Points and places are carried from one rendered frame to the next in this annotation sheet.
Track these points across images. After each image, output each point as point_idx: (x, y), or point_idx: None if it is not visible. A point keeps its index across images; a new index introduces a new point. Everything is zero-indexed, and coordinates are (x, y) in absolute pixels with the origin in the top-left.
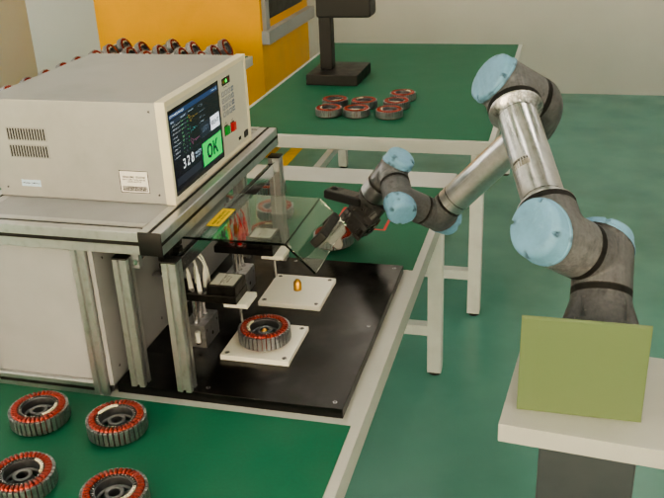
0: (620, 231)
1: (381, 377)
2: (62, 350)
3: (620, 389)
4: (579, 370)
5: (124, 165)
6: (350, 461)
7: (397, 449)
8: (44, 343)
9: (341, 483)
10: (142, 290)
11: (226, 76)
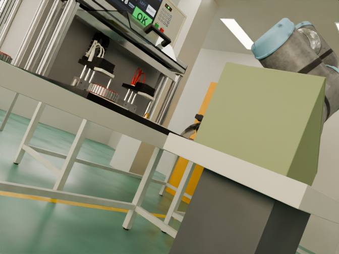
0: (336, 71)
1: (135, 125)
2: (16, 47)
3: (277, 137)
4: (250, 112)
5: None
6: (56, 89)
7: None
8: (13, 44)
9: (32, 77)
10: (70, 55)
11: (170, 7)
